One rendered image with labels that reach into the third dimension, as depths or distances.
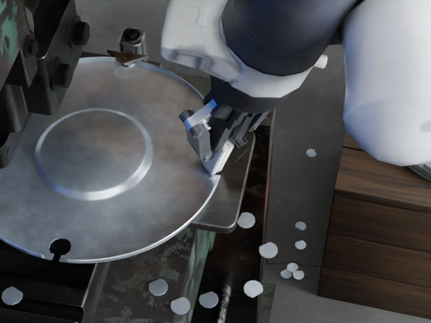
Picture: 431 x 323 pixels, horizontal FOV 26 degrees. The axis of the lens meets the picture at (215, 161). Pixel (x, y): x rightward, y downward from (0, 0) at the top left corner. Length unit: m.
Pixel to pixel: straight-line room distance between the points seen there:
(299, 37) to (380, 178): 0.91
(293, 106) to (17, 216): 1.22
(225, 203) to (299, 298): 0.86
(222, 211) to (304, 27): 0.35
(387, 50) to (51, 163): 0.47
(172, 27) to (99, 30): 1.55
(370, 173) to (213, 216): 0.64
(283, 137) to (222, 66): 1.32
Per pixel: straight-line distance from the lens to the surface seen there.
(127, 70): 1.13
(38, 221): 1.00
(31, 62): 0.83
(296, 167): 2.03
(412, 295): 1.79
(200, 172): 1.02
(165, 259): 1.12
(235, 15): 0.74
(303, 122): 2.11
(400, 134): 0.67
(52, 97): 0.92
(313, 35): 0.70
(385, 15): 0.70
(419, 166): 1.58
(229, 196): 1.01
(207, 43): 0.76
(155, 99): 1.09
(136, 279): 1.11
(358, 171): 1.59
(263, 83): 0.76
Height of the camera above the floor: 1.59
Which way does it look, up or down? 52 degrees down
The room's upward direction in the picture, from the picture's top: straight up
